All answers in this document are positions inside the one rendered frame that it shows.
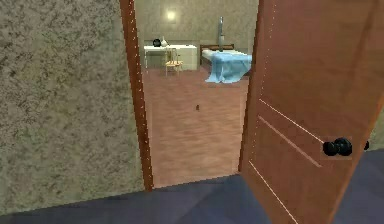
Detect bed with blue blanket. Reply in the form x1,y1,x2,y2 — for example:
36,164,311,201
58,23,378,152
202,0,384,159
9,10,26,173
199,43,253,84

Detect brown wooden room door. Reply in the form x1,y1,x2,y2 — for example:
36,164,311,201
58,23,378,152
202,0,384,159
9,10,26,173
237,0,384,224

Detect white desk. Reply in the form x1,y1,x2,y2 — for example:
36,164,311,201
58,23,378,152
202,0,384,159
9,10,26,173
143,44,199,72

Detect wooden chair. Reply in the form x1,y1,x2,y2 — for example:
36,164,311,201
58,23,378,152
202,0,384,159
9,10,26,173
164,47,184,78

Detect black round door knob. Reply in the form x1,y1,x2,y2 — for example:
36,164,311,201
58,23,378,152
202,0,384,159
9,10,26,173
322,136,354,158

